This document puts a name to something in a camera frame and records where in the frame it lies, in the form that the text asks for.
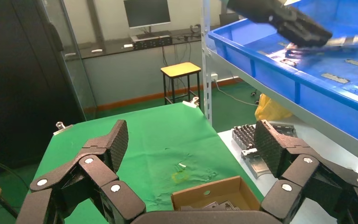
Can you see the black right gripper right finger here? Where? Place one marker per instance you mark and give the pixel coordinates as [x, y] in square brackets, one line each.
[308, 185]

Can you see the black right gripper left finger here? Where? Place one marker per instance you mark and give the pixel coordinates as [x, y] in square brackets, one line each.
[95, 173]

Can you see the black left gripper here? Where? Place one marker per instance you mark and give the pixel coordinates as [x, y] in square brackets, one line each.
[253, 9]

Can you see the silver computer backplate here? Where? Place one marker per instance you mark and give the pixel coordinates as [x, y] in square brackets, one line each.
[203, 207]
[352, 40]
[228, 206]

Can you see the blue plastic tray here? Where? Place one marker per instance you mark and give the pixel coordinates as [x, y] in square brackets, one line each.
[321, 99]

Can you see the brown cardboard box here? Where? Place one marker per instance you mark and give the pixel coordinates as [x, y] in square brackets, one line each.
[228, 187]

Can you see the silver binder clip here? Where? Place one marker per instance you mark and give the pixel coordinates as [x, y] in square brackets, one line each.
[193, 102]
[60, 126]

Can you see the green table cloth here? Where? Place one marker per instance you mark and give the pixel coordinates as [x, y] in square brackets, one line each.
[154, 136]

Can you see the black caster wheel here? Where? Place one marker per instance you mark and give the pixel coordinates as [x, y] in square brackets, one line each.
[255, 93]

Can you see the yellow plastic bag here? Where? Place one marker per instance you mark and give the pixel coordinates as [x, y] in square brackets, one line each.
[270, 109]

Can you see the glass door panel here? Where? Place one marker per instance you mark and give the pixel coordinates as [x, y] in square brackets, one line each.
[74, 77]

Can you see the small white desk item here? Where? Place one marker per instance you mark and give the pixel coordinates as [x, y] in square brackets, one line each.
[128, 46]
[97, 50]

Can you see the tall black cabinet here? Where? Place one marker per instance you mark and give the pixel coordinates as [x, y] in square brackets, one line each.
[18, 77]

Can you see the dark long desk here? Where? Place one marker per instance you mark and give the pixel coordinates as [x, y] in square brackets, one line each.
[114, 46]

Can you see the yellow topped black stool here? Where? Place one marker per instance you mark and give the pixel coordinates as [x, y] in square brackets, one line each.
[180, 68]

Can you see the black rack device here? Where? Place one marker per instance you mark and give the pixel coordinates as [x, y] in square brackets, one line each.
[151, 41]

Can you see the black computer monitor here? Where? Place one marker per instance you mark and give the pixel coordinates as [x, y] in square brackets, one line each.
[146, 12]

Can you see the grey sheet metal bracket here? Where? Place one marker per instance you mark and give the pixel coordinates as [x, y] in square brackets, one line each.
[287, 130]
[256, 165]

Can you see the white wall outlet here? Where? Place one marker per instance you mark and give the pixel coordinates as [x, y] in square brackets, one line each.
[214, 77]

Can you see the perforated grey shelf post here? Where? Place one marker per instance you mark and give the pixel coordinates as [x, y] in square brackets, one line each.
[206, 61]

